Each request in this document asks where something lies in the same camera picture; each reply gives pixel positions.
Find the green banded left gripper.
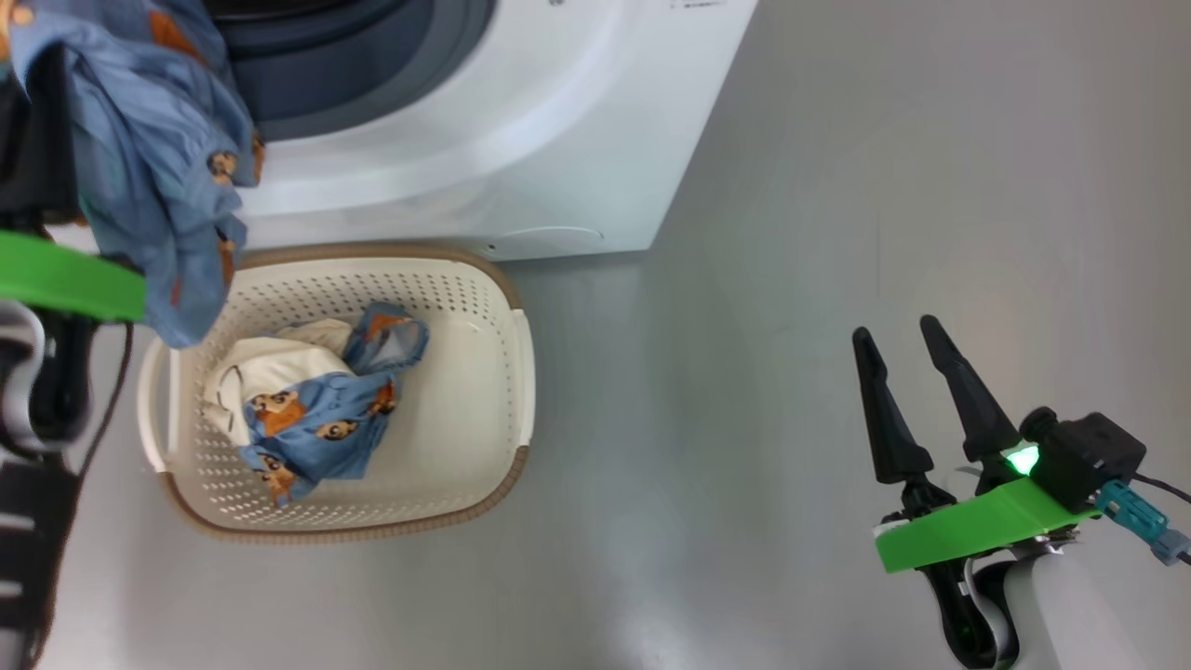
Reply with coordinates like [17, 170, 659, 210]
[0, 42, 148, 457]

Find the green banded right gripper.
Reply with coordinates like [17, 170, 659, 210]
[851, 315, 1101, 670]

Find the blue bear print garment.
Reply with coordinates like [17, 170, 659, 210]
[0, 0, 266, 350]
[237, 301, 431, 508]

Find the cream white garment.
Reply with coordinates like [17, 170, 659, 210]
[203, 319, 359, 448]

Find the grey rubber door gasket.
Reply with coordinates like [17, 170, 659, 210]
[200, 0, 499, 142]

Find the cream perforated laundry basket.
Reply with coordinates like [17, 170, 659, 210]
[137, 244, 538, 545]

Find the white front-load washing machine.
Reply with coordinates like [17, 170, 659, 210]
[200, 0, 759, 261]

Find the teal cable connector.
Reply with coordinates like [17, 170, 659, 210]
[1096, 479, 1191, 567]

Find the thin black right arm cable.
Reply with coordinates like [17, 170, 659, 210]
[1131, 472, 1191, 505]

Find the thin dark left arm cable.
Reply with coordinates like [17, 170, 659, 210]
[28, 321, 136, 670]

